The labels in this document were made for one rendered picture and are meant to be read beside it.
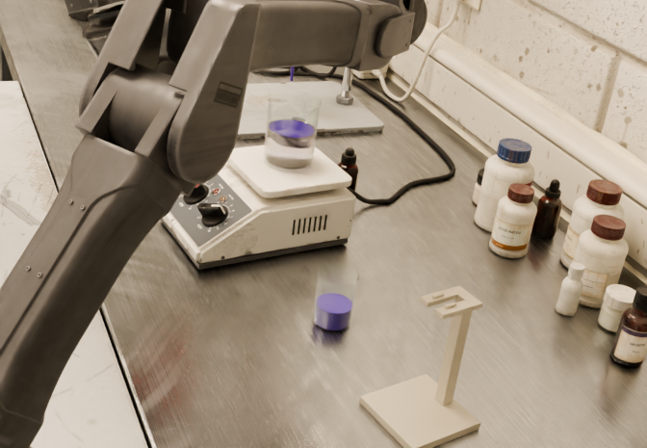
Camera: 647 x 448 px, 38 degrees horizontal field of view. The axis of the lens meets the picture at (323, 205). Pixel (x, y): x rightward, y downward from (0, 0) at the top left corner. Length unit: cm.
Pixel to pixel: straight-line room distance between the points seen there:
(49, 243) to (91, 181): 5
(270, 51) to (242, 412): 34
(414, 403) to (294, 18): 38
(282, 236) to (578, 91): 49
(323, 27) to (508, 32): 76
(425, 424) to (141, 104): 41
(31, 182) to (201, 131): 65
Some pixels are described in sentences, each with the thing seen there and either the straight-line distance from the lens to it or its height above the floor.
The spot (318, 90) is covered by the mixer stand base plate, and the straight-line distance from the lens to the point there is 161.
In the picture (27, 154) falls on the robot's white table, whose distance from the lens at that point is 133.
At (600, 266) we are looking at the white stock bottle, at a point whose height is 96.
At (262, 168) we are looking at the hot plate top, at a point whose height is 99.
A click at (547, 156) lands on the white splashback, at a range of 134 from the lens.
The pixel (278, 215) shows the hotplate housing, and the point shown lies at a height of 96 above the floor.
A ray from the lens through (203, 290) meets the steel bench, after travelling 104.
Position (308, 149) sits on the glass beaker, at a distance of 111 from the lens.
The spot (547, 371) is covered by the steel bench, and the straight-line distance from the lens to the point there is 101.
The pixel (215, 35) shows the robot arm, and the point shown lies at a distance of 63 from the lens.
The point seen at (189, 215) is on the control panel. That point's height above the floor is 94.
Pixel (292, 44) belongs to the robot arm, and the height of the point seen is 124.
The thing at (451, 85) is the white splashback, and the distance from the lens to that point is 155.
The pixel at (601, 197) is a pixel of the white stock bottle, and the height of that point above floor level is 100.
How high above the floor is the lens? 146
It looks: 27 degrees down
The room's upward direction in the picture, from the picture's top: 7 degrees clockwise
